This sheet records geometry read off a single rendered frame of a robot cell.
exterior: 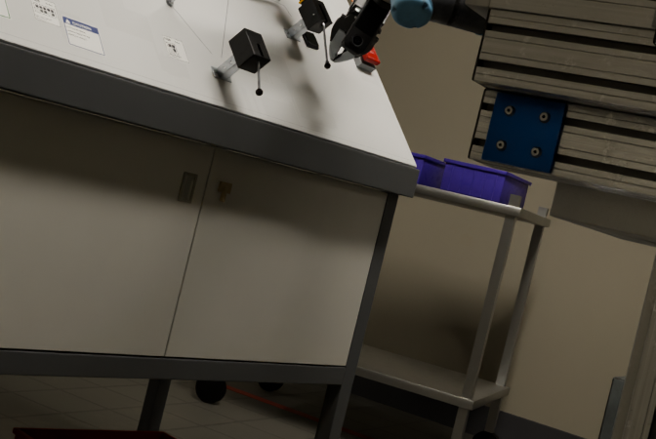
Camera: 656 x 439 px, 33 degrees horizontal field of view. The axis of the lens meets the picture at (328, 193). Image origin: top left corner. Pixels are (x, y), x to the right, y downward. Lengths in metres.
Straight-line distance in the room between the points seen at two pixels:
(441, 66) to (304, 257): 2.38
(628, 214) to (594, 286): 2.83
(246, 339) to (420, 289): 2.31
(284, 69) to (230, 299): 0.47
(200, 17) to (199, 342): 0.62
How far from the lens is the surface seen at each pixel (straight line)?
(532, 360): 4.29
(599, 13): 1.32
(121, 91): 1.82
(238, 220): 2.11
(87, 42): 1.82
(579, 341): 4.24
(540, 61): 1.32
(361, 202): 2.38
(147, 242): 1.97
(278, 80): 2.20
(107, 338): 1.96
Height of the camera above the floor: 0.76
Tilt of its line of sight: level
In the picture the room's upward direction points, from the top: 14 degrees clockwise
